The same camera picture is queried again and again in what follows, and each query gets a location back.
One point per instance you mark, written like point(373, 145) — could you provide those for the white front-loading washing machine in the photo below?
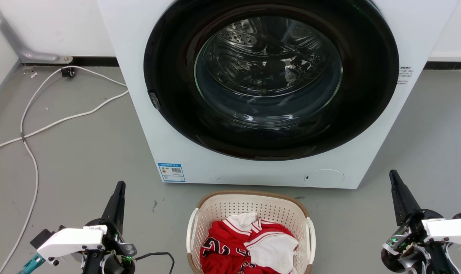
point(135, 114)

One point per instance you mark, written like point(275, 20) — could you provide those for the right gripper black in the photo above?
point(413, 243)

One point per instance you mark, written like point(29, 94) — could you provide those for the grey wall pipe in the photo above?
point(21, 51)

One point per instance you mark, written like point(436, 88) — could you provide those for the red and white jersey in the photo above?
point(230, 247)

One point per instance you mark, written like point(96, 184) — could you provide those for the blue energy label sticker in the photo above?
point(171, 172)

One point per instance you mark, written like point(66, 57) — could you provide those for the steel washer drum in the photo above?
point(268, 72)

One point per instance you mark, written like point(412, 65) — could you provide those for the black round washer door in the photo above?
point(169, 76)

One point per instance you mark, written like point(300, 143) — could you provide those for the right white wrist camera housing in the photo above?
point(449, 230)

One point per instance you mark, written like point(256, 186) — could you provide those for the small printed text sticker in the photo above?
point(404, 75)

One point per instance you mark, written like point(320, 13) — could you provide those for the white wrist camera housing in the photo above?
point(70, 241)
point(449, 230)

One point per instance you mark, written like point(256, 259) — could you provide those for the round white filter cover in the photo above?
point(324, 177)

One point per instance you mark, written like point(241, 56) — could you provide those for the white perforated laundry basket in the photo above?
point(253, 205)

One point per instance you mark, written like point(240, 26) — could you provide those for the left white wrist camera housing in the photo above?
point(70, 241)

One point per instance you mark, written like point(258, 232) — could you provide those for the small black floor plug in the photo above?
point(68, 72)

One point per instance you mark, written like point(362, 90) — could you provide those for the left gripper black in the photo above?
point(118, 247)

